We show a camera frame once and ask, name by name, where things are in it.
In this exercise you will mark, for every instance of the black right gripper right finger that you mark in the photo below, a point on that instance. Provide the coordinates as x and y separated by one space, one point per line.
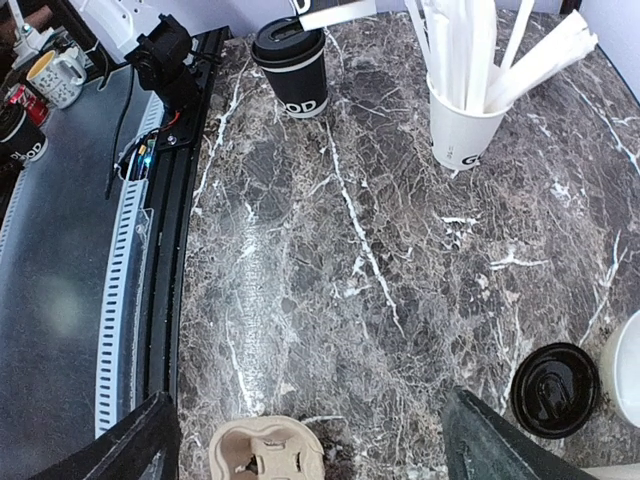
480 444

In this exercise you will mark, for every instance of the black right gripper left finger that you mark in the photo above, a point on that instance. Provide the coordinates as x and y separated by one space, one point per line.
146 439

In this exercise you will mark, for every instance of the black and white paper cup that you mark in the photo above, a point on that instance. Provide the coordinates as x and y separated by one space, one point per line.
302 88

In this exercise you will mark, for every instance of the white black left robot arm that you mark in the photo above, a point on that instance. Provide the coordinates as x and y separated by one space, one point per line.
155 44

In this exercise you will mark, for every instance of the stack of black lids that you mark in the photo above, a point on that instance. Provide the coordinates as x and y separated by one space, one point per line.
555 391

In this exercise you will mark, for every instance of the brown cardboard cup carrier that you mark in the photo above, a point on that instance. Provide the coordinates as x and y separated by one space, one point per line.
267 447

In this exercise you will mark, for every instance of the white ceramic bowl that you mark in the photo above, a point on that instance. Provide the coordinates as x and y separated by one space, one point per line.
619 370

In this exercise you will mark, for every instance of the white cup holding straws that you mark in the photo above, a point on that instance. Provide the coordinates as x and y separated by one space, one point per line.
458 138

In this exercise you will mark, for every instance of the stack of paper cups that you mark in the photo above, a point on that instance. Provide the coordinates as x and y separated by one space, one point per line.
21 139

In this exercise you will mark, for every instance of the red soda can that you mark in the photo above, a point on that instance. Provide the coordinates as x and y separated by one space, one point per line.
36 109

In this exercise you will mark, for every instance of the white patterned mug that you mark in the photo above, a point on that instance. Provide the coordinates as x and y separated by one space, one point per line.
59 77

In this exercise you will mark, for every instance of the bundle of wrapped straws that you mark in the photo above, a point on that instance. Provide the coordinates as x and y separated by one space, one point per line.
458 41

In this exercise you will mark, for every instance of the white slotted cable duct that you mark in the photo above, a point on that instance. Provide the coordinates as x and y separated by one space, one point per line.
117 354

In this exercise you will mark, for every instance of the black table edge rail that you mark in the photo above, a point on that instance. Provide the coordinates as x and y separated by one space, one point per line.
170 193

